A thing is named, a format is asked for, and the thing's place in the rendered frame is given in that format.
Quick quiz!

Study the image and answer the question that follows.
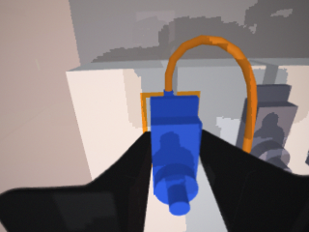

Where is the blue micro servo with orange cable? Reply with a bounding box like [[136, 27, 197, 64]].
[[150, 35, 258, 216]]

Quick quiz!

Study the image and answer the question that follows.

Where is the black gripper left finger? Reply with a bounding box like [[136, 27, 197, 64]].
[[0, 131, 152, 232]]

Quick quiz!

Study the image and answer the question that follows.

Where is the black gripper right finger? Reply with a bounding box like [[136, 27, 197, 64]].
[[200, 130, 309, 232]]

